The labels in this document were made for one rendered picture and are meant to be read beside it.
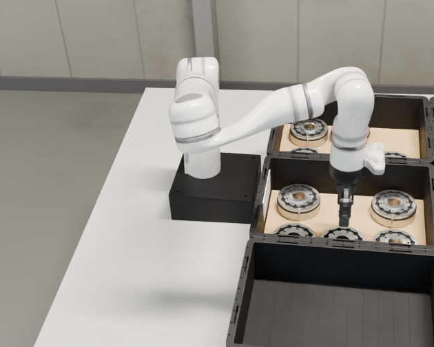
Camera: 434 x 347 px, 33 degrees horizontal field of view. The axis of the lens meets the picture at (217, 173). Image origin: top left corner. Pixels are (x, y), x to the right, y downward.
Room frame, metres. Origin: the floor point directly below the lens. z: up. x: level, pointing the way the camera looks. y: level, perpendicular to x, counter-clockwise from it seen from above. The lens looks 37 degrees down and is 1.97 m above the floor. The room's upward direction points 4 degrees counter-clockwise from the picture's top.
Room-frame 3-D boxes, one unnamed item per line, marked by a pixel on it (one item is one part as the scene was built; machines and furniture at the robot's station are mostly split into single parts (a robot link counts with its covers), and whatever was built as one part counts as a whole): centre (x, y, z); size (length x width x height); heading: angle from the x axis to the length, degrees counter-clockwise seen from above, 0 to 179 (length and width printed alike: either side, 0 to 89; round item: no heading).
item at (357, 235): (1.17, -0.27, 0.86); 0.10 x 0.10 x 0.01
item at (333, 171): (1.20, -0.27, 1.02); 0.08 x 0.08 x 0.09
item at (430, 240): (1.24, -0.28, 0.87); 0.40 x 0.30 x 0.11; 77
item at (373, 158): (1.20, -0.29, 1.09); 0.11 x 0.09 x 0.06; 78
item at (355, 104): (1.19, -0.27, 1.19); 0.09 x 0.07 x 0.15; 1
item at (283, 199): (1.34, -0.19, 0.86); 0.10 x 0.10 x 0.01
